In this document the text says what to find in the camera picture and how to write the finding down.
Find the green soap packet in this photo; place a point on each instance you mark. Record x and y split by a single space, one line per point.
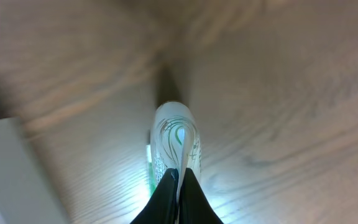
151 180

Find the white box with pink interior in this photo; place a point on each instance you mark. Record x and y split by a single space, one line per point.
25 193

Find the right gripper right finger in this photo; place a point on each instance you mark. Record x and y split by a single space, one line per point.
193 205

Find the white lotion tube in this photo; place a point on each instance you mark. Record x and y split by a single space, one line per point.
175 142

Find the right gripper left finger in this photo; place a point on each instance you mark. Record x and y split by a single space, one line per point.
162 207

